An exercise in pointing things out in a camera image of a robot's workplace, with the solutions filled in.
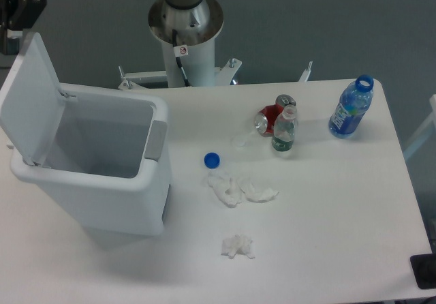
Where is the white trash can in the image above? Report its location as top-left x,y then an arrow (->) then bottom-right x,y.
1,32 -> 172,237

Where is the white frame at right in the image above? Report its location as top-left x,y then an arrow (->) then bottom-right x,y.
403,94 -> 435,162

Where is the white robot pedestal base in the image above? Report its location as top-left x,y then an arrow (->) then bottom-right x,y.
117,41 -> 314,91

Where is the small crumpled white tissue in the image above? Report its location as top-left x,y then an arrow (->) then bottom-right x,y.
221,234 -> 255,259

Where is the blue bottle cap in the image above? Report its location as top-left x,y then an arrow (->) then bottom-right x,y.
204,152 -> 221,169

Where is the crushed red soda can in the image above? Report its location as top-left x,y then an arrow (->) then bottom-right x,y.
254,94 -> 296,136

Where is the large crumpled white tissue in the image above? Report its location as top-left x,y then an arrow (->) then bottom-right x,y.
207,170 -> 279,208

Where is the blue plastic bottle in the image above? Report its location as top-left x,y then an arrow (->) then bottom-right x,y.
328,74 -> 374,138

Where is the clear green-label bottle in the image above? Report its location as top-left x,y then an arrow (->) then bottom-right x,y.
272,104 -> 298,152

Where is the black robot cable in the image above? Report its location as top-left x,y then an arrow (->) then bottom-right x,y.
172,29 -> 191,87

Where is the black device at edge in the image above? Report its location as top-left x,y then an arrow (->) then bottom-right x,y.
410,254 -> 435,290

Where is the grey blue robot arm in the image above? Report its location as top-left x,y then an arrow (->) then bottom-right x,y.
1,0 -> 223,55

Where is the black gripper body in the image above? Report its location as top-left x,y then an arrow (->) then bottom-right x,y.
1,0 -> 47,30

